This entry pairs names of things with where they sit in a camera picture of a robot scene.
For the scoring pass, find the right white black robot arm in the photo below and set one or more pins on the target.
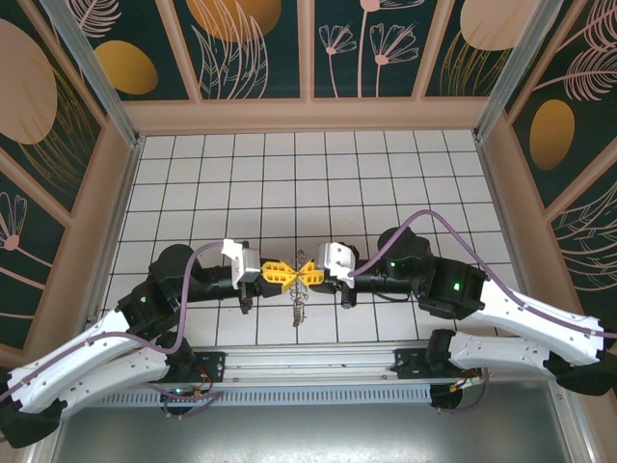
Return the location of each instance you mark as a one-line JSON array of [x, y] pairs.
[[530, 313]]

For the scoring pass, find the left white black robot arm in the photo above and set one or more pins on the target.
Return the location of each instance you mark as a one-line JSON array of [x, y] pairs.
[[72, 347]]

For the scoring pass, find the small circuit board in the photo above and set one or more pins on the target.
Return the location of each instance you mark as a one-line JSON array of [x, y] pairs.
[[185, 391]]

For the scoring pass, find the grey metal sheet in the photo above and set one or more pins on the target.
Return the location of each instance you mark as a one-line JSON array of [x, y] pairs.
[[308, 434]]

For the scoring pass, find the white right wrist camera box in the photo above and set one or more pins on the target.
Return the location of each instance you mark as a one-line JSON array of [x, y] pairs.
[[337, 260]]

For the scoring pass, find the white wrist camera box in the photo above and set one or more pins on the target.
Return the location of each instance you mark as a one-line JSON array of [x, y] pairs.
[[337, 260], [241, 263]]

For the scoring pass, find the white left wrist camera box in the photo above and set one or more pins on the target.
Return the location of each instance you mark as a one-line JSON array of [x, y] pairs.
[[241, 263]]

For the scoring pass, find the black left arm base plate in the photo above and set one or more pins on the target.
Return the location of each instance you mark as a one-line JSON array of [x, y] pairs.
[[212, 364]]

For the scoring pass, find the aluminium mounting rail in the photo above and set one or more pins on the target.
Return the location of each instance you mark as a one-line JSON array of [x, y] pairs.
[[308, 359]]

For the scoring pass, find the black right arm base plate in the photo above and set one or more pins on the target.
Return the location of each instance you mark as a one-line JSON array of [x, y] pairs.
[[410, 364]]

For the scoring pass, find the aluminium table side rail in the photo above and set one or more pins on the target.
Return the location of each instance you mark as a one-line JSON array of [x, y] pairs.
[[124, 193], [494, 193]]

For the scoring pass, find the aluminium frame post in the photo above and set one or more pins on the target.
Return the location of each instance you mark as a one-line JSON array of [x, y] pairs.
[[95, 72], [517, 72]]

